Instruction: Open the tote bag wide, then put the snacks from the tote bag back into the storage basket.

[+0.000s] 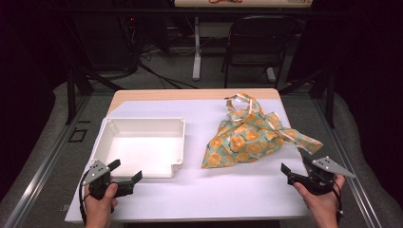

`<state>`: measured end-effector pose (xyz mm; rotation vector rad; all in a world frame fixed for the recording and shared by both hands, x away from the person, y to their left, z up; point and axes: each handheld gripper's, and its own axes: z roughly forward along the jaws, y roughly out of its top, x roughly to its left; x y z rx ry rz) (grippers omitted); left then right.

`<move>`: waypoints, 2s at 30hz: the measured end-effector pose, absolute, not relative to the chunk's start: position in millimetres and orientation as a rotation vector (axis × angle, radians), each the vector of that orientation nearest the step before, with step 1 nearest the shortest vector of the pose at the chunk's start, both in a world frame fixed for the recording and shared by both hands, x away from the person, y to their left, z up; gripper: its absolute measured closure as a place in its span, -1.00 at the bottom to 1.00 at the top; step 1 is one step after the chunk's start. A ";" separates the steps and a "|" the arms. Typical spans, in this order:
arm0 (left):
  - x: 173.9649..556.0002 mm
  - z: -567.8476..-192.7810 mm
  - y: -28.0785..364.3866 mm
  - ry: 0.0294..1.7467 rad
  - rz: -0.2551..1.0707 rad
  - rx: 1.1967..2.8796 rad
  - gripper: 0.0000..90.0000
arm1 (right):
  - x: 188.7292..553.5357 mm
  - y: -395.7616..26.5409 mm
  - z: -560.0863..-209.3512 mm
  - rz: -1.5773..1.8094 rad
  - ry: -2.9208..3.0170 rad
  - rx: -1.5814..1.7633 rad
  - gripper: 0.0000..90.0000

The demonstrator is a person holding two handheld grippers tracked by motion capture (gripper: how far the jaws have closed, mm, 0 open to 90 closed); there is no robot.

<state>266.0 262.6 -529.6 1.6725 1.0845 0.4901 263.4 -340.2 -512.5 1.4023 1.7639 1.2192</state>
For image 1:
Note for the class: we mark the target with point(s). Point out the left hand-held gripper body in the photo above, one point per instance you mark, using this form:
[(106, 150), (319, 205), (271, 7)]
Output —
[(98, 185)]

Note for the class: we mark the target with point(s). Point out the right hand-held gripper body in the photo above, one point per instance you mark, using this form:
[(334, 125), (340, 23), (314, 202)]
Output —
[(320, 183)]

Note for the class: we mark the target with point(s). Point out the white plastic box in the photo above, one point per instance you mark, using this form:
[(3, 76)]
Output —
[(142, 148)]

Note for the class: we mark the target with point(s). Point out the orange patterned cloth bag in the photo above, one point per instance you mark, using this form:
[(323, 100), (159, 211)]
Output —
[(247, 142)]

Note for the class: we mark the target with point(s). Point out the person's left hand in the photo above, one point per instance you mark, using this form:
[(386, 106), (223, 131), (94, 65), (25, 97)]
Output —
[(99, 207)]

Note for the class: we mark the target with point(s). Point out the person's right hand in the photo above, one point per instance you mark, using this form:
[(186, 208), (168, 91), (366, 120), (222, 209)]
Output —
[(323, 205)]

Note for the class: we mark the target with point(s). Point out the white table mat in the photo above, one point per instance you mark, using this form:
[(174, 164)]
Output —
[(196, 196)]

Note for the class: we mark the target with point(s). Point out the black stand legs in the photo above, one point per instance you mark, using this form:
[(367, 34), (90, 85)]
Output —
[(320, 85), (79, 85)]

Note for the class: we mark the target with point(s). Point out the black folding chair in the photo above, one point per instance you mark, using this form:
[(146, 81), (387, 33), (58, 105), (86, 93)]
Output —
[(258, 41)]

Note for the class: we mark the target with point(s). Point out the white desk leg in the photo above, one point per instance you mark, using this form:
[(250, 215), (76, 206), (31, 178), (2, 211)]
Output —
[(197, 50)]

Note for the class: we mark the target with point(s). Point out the metal floor rail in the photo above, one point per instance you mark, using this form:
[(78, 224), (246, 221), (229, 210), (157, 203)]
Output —
[(44, 164), (348, 171)]

